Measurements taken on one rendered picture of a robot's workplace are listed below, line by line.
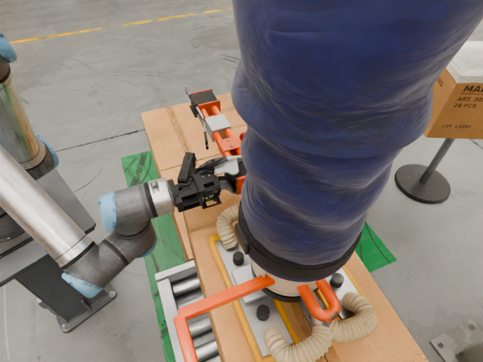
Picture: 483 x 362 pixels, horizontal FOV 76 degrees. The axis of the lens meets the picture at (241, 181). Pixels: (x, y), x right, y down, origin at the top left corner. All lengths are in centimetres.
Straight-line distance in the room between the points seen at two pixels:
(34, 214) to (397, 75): 74
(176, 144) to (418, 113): 171
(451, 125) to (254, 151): 182
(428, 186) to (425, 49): 249
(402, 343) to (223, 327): 38
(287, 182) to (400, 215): 215
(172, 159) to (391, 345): 145
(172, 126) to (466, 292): 207
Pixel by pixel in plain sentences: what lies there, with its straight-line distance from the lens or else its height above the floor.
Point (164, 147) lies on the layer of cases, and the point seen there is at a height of 54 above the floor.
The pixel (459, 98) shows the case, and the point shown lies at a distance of 204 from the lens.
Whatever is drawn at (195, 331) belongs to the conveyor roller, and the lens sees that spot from 133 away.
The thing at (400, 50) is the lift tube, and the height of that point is 171.
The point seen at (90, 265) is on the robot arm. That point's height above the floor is 114.
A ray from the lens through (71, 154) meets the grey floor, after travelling 303.
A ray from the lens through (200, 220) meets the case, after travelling 89.
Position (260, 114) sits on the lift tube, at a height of 162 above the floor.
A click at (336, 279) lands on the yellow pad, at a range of 78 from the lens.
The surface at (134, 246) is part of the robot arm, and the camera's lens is 85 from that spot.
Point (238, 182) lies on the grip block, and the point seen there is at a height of 123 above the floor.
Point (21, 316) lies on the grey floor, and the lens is 228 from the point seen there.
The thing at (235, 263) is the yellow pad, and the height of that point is 112.
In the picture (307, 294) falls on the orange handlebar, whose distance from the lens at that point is 65.
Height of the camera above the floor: 181
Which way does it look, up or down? 48 degrees down
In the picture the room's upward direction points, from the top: straight up
